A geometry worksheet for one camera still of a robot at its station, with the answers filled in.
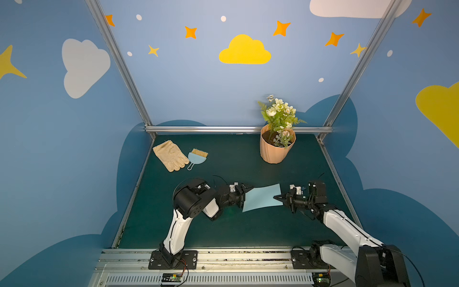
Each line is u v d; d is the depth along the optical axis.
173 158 1.08
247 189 0.84
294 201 0.74
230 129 1.36
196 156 1.11
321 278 0.73
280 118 0.90
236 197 0.83
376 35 0.77
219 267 0.73
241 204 0.84
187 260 0.74
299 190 0.82
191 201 0.54
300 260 0.74
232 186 0.92
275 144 0.96
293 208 0.75
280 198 0.81
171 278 0.72
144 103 1.05
